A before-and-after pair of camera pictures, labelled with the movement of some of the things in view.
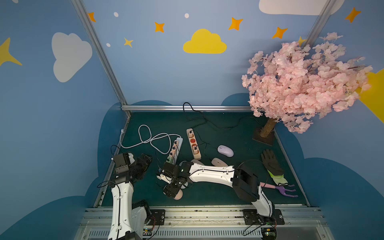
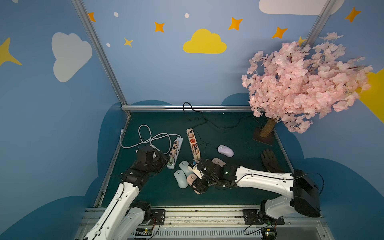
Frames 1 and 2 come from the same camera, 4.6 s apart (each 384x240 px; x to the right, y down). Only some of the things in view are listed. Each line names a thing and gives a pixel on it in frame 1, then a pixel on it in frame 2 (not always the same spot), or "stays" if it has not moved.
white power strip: x=174 y=152 stays
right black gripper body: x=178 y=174 to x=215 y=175
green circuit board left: x=147 y=232 stays
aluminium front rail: x=209 y=222 stays
